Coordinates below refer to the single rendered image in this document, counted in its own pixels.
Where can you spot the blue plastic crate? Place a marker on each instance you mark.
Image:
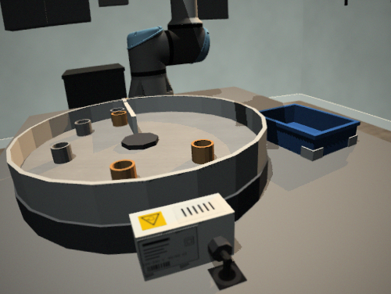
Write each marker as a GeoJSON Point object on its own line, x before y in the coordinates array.
{"type": "Point", "coordinates": [306, 131]}

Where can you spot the bronze bushing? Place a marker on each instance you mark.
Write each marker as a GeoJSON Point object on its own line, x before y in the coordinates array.
{"type": "Point", "coordinates": [128, 170]}
{"type": "Point", "coordinates": [119, 118]}
{"type": "Point", "coordinates": [202, 151]}

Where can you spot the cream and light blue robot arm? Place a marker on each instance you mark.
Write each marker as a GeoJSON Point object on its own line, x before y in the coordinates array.
{"type": "Point", "coordinates": [151, 50]}

